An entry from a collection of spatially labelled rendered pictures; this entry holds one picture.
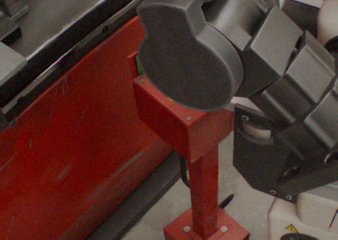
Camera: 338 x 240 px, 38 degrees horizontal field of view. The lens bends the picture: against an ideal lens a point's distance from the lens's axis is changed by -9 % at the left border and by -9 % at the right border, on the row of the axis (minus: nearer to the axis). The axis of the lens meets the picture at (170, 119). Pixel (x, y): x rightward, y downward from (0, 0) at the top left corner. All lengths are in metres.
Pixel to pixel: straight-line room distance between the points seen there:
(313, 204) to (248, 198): 1.01
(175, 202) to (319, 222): 1.02
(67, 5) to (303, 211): 0.62
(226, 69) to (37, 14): 0.76
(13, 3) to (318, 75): 0.78
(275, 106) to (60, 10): 0.74
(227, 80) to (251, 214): 1.37
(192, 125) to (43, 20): 0.37
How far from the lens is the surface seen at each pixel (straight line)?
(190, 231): 1.54
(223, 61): 0.35
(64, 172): 1.24
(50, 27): 1.02
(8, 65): 0.78
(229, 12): 0.37
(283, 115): 0.38
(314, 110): 0.37
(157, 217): 1.71
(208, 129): 0.98
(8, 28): 1.01
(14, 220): 1.20
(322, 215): 0.75
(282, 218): 0.80
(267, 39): 0.37
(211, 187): 1.29
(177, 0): 0.34
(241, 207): 1.72
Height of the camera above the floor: 1.50
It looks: 51 degrees down
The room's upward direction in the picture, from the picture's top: 7 degrees counter-clockwise
